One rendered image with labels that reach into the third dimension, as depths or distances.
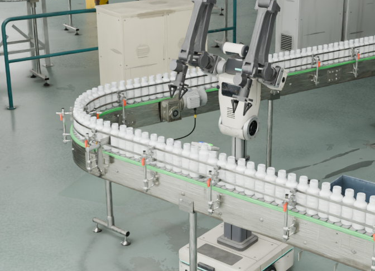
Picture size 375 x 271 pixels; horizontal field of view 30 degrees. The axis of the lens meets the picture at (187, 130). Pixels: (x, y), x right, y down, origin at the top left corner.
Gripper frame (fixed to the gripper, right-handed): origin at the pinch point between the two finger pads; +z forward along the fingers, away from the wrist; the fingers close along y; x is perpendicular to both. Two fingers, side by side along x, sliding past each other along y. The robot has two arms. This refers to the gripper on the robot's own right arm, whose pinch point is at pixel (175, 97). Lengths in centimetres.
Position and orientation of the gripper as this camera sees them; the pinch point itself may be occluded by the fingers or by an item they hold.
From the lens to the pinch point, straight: 411.3
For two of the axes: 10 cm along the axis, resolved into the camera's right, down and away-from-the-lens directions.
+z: -2.5, 9.7, 0.2
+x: 6.0, 1.4, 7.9
